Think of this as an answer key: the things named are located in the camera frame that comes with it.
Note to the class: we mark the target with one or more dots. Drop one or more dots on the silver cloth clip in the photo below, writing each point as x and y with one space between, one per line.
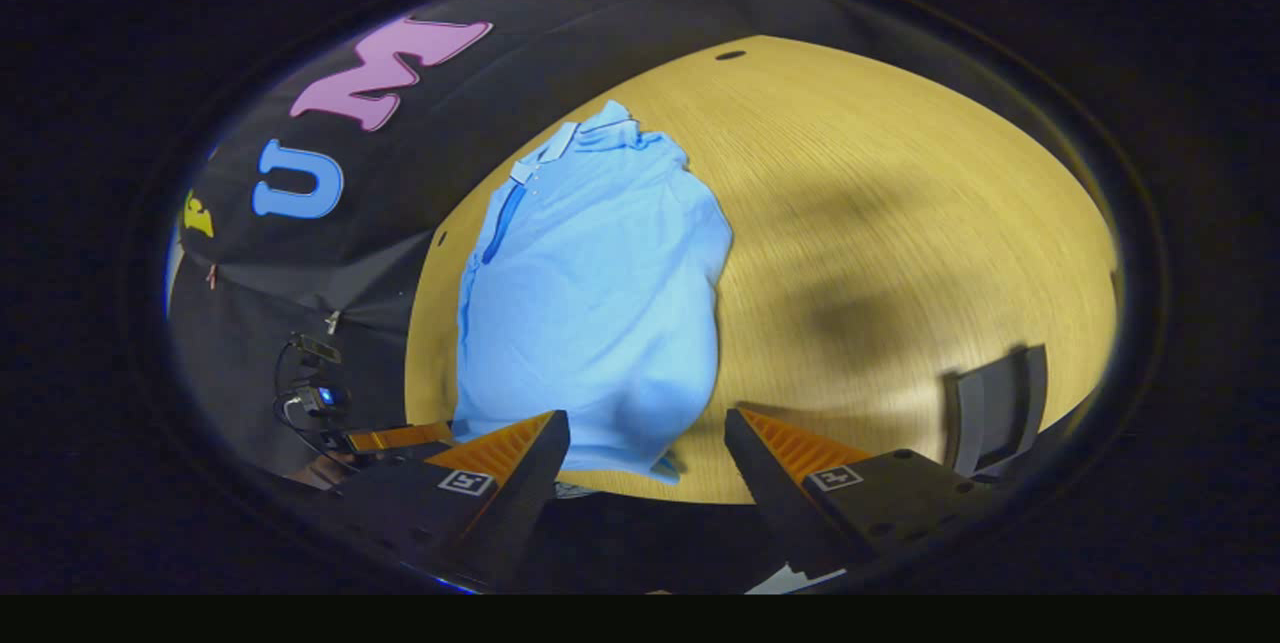
332 321

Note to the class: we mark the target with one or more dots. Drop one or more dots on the light blue T-shirt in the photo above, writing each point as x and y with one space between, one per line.
600 303

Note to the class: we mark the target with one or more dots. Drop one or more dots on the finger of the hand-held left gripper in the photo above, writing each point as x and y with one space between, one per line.
410 437

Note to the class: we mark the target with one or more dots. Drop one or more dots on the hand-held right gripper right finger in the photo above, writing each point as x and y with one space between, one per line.
765 503

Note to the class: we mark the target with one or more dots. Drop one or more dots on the black backdrop cloth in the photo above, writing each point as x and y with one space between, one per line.
420 173

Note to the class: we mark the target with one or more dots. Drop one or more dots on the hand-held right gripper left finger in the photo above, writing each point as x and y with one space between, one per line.
525 503

